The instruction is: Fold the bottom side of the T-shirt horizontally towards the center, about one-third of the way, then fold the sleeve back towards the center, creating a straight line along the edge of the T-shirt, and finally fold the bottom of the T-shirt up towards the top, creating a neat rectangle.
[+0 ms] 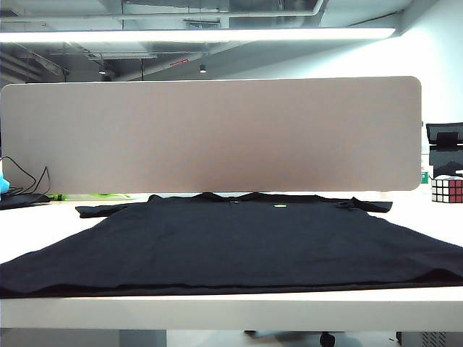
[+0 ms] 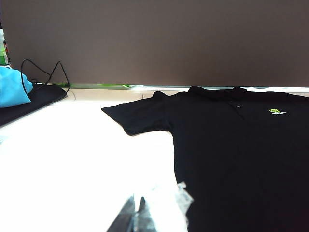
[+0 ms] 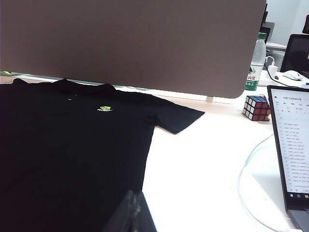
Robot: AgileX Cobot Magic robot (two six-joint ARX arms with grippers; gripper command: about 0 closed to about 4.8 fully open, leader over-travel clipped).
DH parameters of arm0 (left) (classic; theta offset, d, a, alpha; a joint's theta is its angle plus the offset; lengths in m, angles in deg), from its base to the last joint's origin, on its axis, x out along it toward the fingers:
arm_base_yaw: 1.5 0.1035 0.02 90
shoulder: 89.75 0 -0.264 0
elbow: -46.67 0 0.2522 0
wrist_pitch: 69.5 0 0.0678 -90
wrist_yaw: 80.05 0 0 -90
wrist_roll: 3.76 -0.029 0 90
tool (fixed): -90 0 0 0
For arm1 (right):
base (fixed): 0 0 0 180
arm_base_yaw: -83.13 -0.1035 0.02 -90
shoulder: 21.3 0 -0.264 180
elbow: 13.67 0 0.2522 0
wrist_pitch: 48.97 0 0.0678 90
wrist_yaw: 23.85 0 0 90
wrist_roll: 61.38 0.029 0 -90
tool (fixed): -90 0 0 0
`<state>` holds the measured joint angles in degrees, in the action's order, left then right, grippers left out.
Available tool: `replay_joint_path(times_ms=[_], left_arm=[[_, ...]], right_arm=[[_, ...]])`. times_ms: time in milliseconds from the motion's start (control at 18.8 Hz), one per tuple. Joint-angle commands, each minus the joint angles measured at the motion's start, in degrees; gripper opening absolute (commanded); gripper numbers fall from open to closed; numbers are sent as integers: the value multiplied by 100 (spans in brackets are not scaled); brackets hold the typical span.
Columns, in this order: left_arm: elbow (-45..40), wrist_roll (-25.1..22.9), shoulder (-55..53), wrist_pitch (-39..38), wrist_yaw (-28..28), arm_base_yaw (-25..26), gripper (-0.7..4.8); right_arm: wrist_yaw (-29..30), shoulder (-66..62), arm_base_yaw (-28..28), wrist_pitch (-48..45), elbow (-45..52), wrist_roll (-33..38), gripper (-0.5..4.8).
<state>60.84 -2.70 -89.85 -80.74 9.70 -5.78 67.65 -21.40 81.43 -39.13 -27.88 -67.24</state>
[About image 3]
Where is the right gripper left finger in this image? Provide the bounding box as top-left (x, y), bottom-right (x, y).
top-left (103, 190), bottom-right (135, 232)

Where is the white plug charger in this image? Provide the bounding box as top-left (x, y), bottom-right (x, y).
top-left (265, 56), bottom-right (279, 75)

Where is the black office chair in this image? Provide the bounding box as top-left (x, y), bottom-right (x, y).
top-left (280, 33), bottom-right (309, 79)

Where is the black polo shirt green logo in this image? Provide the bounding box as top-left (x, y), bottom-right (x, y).
top-left (0, 77), bottom-right (206, 232)

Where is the white cable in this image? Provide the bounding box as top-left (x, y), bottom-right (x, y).
top-left (237, 132), bottom-right (297, 232)

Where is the thin black cable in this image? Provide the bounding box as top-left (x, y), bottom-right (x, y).
top-left (264, 62), bottom-right (292, 86)

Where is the white computer mouse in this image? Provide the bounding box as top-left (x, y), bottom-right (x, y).
top-left (282, 70), bottom-right (304, 81)

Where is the clear water bottle green label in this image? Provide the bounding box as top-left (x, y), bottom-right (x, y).
top-left (245, 32), bottom-right (267, 91)

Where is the Rubik's cube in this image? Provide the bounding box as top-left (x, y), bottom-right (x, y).
top-left (242, 95), bottom-right (271, 121)

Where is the open grey laptop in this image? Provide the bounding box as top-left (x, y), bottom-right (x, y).
top-left (267, 85), bottom-right (309, 232)

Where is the brown desk partition panel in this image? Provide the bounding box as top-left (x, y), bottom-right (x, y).
top-left (0, 0), bottom-right (268, 99)

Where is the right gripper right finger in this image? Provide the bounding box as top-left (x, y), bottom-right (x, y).
top-left (133, 192), bottom-right (157, 232)

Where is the grey computer monitor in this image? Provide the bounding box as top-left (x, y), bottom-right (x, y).
top-left (259, 21), bottom-right (275, 44)

